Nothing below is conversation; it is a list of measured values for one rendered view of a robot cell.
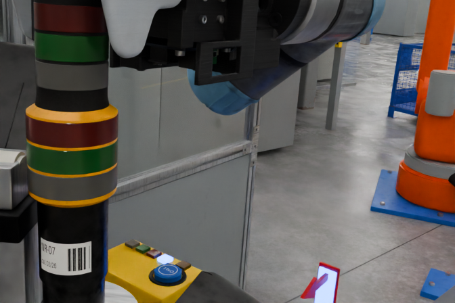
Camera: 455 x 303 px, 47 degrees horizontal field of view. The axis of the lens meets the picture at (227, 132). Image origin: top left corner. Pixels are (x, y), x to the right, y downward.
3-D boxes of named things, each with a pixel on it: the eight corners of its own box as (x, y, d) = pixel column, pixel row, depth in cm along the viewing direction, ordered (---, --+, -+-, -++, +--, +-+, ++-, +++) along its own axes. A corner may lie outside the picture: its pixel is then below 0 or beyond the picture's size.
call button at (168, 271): (147, 279, 77) (148, 268, 76) (166, 269, 80) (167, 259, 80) (168, 289, 75) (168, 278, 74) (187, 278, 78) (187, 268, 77)
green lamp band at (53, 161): (11, 172, 24) (10, 146, 24) (45, 145, 28) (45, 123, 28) (105, 178, 24) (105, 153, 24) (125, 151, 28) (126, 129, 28)
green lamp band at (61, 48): (23, 59, 23) (22, 32, 23) (49, 51, 27) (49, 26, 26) (98, 65, 23) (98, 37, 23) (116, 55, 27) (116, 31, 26)
